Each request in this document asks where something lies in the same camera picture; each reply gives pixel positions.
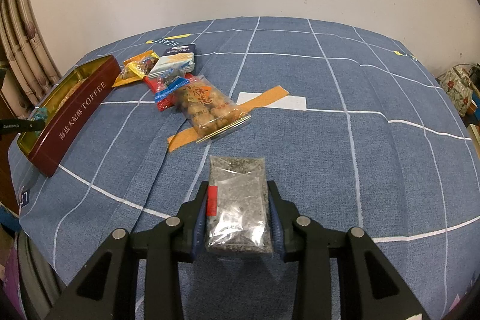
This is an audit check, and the gold red toffee tin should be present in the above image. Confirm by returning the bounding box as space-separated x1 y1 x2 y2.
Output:
17 54 120 177

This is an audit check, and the orange sunflower seed packet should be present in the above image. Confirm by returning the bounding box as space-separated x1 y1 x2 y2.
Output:
112 50 160 88

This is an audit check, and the blue snack packet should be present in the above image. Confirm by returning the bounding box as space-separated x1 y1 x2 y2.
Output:
32 106 49 123

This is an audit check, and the small blue clear packet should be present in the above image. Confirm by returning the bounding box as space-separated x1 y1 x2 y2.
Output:
154 68 190 103

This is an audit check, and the beige patterned curtain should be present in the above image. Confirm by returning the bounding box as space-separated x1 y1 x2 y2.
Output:
1 0 60 118

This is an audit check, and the floral fabric bag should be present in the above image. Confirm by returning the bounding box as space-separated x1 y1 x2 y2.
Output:
437 65 479 117

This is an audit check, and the red snack packet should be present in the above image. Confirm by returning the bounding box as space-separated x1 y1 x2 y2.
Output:
142 73 194 111

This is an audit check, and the clear packet of dark snack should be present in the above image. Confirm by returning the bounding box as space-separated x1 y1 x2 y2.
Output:
205 156 273 256

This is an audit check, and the navy white biscuit packet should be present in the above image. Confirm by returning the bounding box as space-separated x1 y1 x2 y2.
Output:
148 44 196 79

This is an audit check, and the clear bag of nut balls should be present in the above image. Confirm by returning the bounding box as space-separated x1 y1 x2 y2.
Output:
171 76 251 143

